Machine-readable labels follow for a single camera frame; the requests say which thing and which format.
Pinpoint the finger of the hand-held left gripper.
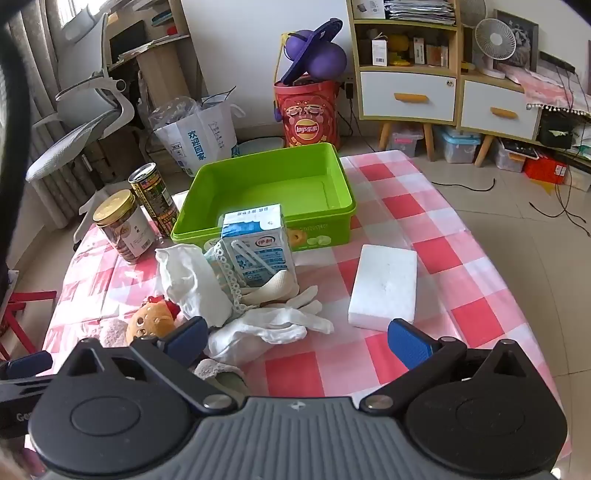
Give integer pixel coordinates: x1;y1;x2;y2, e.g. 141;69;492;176
0;350;55;380

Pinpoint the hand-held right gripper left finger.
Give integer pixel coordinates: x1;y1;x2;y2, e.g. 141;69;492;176
60;316;237;415

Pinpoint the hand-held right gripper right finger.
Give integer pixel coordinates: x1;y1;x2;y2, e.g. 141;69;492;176
360;318;539;414

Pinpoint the burger plush toy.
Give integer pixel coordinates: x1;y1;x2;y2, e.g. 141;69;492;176
126;295;178;344

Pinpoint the green plastic bin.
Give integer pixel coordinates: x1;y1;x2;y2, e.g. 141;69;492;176
171;142;357;252

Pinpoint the red stool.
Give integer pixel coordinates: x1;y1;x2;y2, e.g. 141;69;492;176
0;291;58;361

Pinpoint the white foam block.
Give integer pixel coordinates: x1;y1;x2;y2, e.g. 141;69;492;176
348;244;419;332

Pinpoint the pink plush toy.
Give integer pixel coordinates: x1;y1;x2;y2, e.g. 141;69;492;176
95;318;130;349

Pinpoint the beige sock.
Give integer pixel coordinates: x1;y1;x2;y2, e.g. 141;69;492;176
240;272;301;308

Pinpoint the blue white milk carton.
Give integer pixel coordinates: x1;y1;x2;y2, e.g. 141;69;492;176
221;204;298;289

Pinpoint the gold lid cookie jar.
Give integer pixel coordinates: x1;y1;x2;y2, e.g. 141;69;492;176
92;189;158;265

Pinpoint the pink checked tablecloth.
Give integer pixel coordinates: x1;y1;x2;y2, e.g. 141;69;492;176
23;150;573;476

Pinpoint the tall printed tin can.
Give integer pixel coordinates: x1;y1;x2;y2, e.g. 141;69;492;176
128;162;180;239

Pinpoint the white paper shopping bag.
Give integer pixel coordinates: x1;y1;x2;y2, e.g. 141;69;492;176
154;99;243;178

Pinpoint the blue lid storage box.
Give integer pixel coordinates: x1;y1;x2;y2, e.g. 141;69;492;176
436;127;482;164

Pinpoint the clear storage box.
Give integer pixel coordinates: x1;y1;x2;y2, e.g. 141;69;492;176
390;124;426;158
494;138;539;172

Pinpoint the clear plastic bag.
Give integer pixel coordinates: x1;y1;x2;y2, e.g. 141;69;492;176
148;96;204;132

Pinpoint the red cardboard box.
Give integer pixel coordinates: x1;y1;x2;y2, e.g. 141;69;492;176
524;154;568;185

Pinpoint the red snack bucket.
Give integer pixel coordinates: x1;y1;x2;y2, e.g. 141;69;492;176
273;79;341;149

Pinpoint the tall wooden drawer cabinet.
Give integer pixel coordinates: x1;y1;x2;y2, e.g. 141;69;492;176
346;0;462;162

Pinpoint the short wooden drawer cabinet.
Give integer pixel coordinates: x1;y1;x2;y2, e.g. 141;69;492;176
457;23;543;167

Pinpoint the white mesh office chair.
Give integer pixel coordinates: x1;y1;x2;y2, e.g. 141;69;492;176
25;13;139;217

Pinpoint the wooden desk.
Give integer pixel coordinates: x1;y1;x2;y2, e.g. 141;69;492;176
108;0;204;102

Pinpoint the pink table cloth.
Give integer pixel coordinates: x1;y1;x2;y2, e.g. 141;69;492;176
501;62;591;116

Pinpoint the purple jump ball toy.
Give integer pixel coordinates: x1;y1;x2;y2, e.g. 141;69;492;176
276;18;348;86

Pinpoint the yellow toy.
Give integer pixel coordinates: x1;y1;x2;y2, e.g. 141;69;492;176
388;33;411;65

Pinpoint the black monitor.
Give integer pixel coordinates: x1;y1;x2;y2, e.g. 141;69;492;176
110;21;146;65

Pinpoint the grey curtain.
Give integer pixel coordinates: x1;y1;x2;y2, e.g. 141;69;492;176
9;0;112;153

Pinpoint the white desk fan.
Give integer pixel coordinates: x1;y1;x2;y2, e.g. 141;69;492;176
475;17;517;80

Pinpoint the framed dark picture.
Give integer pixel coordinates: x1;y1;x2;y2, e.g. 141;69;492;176
493;8;540;72

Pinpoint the stack of papers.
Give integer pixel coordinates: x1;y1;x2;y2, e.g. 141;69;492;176
383;0;458;21

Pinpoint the black floor cable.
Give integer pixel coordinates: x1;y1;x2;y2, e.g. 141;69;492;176
431;178;497;192

